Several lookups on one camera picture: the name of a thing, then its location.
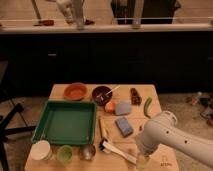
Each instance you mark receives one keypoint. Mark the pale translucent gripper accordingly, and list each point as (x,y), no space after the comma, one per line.
(141,161)

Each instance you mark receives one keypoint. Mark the white dish brush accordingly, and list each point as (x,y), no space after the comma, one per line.
(105,146)

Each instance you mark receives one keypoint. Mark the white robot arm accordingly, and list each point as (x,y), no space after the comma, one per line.
(161,130)

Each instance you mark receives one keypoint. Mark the dark brown bowl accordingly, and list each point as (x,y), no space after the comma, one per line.
(105,98)

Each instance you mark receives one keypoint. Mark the white stick in bowl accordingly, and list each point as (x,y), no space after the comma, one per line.
(100,95)

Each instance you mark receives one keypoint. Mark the orange red bowl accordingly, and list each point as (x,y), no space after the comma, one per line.
(75,91)

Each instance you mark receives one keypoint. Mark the blue sponge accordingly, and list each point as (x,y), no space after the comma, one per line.
(123,125)

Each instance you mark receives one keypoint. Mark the small metal cup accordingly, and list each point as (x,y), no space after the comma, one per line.
(87,152)

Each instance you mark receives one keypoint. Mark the beige stick toy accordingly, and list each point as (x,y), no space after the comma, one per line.
(103,129)

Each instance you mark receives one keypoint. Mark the orange ball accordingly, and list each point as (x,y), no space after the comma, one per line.
(110,107)

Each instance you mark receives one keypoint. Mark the dark brown chocolate piece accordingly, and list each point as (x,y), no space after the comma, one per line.
(135,97)

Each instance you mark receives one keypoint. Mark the green plastic cup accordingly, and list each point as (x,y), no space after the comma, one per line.
(64,154)

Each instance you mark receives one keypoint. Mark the green plastic tray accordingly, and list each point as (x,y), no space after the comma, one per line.
(67,123)

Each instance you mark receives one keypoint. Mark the white plastic cup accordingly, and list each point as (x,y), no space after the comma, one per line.
(41,150)

